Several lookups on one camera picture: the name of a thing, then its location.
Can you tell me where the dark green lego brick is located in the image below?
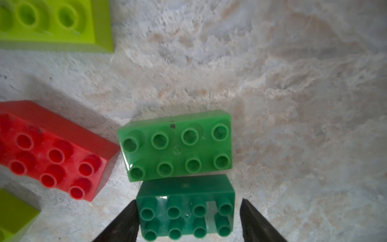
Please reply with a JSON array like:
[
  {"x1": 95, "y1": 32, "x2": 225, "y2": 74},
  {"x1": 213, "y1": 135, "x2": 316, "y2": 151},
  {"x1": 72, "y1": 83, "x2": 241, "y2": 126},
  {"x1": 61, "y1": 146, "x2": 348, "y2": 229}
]
[{"x1": 136, "y1": 174, "x2": 235, "y2": 242}]

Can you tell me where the bright green lego brick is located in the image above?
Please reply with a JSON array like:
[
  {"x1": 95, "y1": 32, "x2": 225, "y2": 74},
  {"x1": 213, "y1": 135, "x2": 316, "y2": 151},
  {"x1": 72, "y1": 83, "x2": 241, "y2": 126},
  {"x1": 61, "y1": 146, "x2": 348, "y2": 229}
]
[{"x1": 117, "y1": 110, "x2": 232, "y2": 182}]

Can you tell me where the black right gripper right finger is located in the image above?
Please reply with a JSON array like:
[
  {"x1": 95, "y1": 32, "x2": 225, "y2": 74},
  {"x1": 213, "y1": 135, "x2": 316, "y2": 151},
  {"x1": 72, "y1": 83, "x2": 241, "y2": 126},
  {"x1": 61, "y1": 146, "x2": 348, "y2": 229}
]
[{"x1": 239, "y1": 199, "x2": 287, "y2": 242}]

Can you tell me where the red lego brick left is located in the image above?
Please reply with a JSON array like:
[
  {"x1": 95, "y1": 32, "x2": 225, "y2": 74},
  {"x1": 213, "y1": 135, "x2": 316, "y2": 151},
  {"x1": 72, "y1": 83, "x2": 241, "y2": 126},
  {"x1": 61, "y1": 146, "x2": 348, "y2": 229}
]
[{"x1": 1, "y1": 100, "x2": 120, "y2": 202}]

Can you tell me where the lime lego brick long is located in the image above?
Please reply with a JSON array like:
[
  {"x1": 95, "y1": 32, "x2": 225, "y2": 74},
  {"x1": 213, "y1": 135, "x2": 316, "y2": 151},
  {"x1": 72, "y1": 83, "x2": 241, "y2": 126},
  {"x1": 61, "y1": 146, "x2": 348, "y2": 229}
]
[{"x1": 1, "y1": 0, "x2": 114, "y2": 53}]

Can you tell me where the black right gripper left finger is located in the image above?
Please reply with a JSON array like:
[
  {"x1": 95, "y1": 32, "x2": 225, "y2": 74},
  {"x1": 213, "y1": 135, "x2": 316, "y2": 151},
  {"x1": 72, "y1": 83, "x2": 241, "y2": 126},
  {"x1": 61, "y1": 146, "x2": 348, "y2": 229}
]
[{"x1": 93, "y1": 200, "x2": 140, "y2": 242}]

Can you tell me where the lime lego brick upside down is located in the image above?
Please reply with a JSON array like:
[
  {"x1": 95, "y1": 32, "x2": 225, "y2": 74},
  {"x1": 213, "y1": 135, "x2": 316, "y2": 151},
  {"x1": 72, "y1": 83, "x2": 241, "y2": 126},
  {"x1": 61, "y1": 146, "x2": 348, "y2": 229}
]
[{"x1": 1, "y1": 189, "x2": 40, "y2": 242}]

